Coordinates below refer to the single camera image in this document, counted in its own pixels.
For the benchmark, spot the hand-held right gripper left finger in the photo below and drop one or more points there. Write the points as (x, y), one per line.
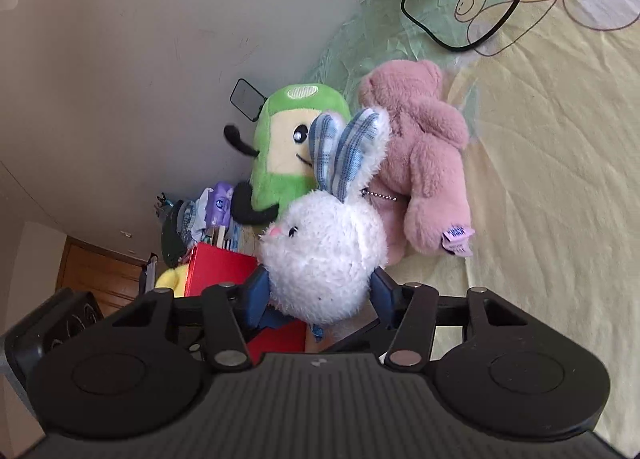
(255, 300)

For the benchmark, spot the pink teddy bear plush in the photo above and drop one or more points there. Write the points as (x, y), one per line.
(425, 149)

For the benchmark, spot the purple printed packet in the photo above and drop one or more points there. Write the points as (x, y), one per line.
(220, 201)

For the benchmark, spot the white bunny plush toy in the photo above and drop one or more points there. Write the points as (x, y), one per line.
(320, 249)

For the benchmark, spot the blue denim cloth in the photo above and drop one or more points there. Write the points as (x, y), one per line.
(190, 219)

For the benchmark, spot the green plush toy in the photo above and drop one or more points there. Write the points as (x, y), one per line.
(280, 149)

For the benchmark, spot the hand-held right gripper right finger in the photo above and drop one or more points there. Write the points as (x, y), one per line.
(382, 296)

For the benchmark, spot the black wall socket plate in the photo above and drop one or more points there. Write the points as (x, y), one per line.
(246, 99)

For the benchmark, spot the cartoon printed bed sheet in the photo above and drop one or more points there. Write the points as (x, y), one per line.
(550, 189)

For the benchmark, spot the yellow plush toy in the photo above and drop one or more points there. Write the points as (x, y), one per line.
(172, 279)

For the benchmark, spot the red cardboard box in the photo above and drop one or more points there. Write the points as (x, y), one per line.
(220, 264)

